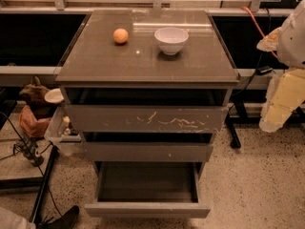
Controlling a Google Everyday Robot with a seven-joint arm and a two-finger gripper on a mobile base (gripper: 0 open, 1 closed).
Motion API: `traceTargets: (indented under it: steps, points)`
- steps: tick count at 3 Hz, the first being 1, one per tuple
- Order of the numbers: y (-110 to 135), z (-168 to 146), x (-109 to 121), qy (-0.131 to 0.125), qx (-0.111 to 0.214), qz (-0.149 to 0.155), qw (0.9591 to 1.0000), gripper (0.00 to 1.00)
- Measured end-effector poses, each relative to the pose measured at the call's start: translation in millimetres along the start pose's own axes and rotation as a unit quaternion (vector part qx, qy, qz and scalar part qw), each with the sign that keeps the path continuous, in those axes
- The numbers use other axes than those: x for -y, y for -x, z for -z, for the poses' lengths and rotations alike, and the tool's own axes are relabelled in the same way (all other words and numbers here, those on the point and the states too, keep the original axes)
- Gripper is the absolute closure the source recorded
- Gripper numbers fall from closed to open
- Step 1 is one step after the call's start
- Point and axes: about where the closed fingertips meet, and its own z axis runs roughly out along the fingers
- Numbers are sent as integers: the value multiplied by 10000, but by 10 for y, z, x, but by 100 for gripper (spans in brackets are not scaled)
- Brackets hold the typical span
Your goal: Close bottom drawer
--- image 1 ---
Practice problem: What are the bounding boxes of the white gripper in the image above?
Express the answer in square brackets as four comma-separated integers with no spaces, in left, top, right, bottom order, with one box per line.
[256,27,305,133]

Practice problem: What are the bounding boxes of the grey bottom drawer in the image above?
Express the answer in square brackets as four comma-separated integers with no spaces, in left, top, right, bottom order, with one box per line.
[85,162,210,219]

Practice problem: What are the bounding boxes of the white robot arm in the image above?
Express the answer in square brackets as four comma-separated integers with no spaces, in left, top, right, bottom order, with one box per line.
[256,0,305,133]

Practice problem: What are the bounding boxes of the grey drawer cabinet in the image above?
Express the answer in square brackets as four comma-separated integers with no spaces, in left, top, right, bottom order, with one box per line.
[54,9,240,164]

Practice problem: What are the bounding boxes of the grey middle drawer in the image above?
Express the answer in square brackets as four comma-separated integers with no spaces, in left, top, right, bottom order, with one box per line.
[84,133,213,162]

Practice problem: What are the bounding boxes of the scratched grey top drawer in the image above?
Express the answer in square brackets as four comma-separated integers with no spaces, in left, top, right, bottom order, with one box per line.
[66,105,228,134]

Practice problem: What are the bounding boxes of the black power adapter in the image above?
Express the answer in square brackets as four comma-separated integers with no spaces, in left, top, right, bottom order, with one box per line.
[255,66,273,75]

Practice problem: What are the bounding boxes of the white ceramic bowl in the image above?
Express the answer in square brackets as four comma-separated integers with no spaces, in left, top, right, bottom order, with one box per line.
[154,27,189,55]

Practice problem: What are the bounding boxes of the orange fruit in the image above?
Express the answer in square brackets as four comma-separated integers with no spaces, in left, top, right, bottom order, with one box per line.
[113,29,129,44]

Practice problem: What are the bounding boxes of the clear plastic bin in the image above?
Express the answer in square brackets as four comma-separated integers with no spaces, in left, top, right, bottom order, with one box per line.
[44,107,83,156]

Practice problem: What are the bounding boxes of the small white bowl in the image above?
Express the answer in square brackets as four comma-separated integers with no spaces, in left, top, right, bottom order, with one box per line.
[45,88,64,104]

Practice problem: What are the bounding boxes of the black metal stand leg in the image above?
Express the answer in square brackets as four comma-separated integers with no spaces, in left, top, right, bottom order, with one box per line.
[30,146,58,222]

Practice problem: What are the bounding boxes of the brown plush toy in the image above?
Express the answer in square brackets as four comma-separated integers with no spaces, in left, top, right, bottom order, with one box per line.
[19,75,56,119]

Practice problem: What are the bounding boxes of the orange cloth bag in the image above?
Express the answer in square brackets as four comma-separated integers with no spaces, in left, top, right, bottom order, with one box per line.
[19,105,51,138]

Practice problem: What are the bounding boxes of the black shoe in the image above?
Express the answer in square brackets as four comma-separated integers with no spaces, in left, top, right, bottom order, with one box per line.
[37,205,79,229]

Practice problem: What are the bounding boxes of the metal clamp tool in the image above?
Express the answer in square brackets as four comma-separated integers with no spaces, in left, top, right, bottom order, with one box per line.
[15,136,44,167]

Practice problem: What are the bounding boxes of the black table frame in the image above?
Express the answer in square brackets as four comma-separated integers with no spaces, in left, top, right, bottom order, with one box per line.
[225,99,305,149]

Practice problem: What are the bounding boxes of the orange cable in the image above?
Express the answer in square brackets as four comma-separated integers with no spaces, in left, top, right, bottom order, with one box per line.
[240,5,279,60]

